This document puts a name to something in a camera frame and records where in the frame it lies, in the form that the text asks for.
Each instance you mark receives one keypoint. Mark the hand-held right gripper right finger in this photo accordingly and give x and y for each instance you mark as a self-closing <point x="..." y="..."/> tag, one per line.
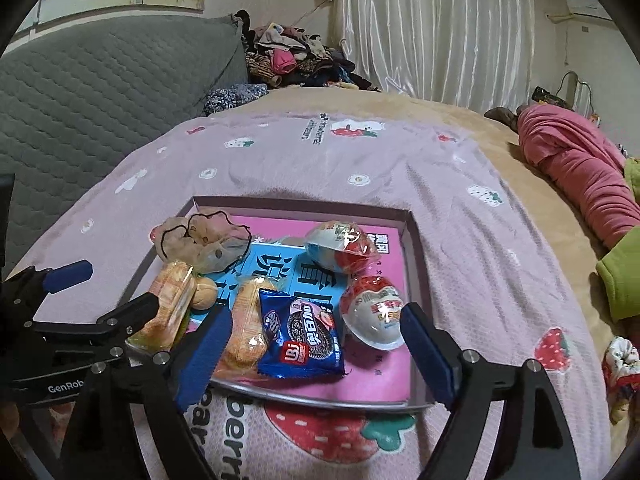
<point x="425" y="350"/>

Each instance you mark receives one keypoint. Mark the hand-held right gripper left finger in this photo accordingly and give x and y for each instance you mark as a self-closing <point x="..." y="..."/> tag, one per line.
<point x="205" y="350"/>

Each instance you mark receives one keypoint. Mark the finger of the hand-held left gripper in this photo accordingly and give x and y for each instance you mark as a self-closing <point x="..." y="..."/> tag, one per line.
<point x="135" y="310"/>
<point x="67" y="275"/>

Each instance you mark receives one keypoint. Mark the small clear biscuit packet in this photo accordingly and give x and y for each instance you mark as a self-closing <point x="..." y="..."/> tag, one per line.
<point x="172" y="290"/>

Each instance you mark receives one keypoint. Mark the large clear biscuit packet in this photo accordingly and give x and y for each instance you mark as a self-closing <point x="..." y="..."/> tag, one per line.
<point x="245" y="325"/>

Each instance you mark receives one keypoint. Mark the walnut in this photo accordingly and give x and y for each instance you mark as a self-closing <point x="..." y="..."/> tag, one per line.
<point x="205" y="295"/>

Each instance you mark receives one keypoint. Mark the red white toy egg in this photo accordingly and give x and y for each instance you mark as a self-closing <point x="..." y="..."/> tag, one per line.
<point x="335" y="247"/>
<point x="372" y="310"/>

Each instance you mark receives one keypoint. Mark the dark shallow cardboard box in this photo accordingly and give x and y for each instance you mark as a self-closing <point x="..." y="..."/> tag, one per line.
<point x="415" y="270"/>

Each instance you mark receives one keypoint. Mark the blue cookie packet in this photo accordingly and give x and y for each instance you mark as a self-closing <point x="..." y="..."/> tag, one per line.
<point x="305" y="335"/>

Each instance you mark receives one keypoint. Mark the beige sheer scrunchie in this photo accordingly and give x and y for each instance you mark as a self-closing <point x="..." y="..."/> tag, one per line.
<point x="210" y="240"/>

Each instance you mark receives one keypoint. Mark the person's left hand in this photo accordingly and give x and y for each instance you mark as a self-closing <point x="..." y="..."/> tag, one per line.
<point x="10" y="417"/>

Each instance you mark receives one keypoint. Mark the pink book with blue label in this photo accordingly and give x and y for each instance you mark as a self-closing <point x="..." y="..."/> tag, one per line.
<point x="385" y="380"/>

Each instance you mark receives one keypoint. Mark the grey quilted headboard cover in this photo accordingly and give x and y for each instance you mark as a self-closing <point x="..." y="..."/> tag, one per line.
<point x="100" y="100"/>

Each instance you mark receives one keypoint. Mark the purple strawberry print blanket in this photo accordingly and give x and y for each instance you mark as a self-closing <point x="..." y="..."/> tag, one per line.
<point x="350" y="170"/>

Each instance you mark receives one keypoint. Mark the small cloth doll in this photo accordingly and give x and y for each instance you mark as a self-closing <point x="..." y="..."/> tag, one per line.
<point x="620" y="360"/>

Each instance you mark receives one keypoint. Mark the green fleece blanket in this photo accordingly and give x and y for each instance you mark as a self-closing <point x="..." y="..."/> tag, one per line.
<point x="620" y="280"/>

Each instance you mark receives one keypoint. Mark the blue patterned cloth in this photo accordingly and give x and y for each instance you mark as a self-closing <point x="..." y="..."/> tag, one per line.
<point x="235" y="97"/>

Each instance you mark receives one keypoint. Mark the tan bed sheet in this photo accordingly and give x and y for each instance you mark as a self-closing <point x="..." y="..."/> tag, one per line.
<point x="450" y="115"/>

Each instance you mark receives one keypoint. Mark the pink quilt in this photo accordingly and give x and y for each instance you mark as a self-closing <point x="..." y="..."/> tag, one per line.
<point x="575" y="160"/>

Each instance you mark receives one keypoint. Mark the brown cloth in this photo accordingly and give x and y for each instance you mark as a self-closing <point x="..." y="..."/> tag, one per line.
<point x="502" y="116"/>

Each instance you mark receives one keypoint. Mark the dark bag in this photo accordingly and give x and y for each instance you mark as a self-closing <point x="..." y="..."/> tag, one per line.
<point x="547" y="95"/>

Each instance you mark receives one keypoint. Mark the pile of clothes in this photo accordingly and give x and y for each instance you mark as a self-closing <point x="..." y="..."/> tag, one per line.
<point x="300" y="60"/>

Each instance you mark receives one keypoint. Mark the white shiny curtain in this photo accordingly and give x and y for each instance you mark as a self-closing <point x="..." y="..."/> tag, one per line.
<point x="435" y="30"/>

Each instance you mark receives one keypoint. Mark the white air conditioner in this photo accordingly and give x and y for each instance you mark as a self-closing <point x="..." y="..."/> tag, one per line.
<point x="587" y="7"/>

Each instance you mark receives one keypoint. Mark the white arched frame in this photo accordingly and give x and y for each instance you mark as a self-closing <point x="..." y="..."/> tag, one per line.
<point x="582" y="95"/>

